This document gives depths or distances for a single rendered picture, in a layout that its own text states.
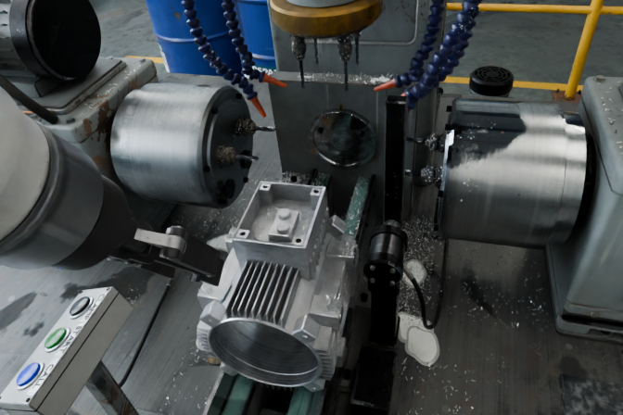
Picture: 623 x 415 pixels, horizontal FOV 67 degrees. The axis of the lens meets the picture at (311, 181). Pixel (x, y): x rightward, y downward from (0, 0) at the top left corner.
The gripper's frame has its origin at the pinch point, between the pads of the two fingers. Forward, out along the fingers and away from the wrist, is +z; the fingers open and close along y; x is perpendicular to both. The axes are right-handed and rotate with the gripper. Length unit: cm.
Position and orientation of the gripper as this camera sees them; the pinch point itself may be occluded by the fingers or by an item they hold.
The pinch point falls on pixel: (184, 264)
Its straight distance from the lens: 54.2
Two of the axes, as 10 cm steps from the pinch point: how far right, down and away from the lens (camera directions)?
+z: 2.0, 3.5, 9.1
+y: -9.6, -1.0, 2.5
